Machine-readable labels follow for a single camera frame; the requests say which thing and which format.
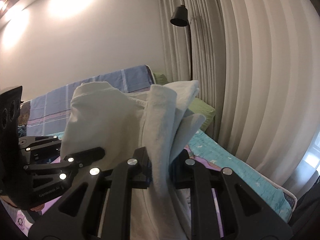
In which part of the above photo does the purple floral bedsheet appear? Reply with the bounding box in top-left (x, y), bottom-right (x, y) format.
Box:
top-left (1, 131), bottom-right (293, 239)

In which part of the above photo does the brown patterned pillow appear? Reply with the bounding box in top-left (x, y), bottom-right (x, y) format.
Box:
top-left (18, 101), bottom-right (30, 126)

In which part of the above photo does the blue plaid pillow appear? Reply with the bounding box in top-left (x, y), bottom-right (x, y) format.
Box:
top-left (27, 65), bottom-right (155, 136)

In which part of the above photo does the beige t-shirt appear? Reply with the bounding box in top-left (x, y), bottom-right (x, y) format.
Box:
top-left (61, 81), bottom-right (205, 239)

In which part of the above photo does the beige curtain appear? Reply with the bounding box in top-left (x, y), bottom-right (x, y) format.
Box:
top-left (159, 0), bottom-right (319, 197)

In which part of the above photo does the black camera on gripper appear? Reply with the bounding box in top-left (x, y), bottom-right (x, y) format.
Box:
top-left (1, 86), bottom-right (23, 170)

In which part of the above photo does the black floor lamp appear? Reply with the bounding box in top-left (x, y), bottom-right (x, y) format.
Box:
top-left (170, 4), bottom-right (193, 80)

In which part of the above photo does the green pillow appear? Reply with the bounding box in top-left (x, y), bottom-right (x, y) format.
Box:
top-left (153, 73), bottom-right (216, 132)

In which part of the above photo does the person's left hand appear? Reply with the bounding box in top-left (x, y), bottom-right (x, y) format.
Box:
top-left (4, 197), bottom-right (51, 214)

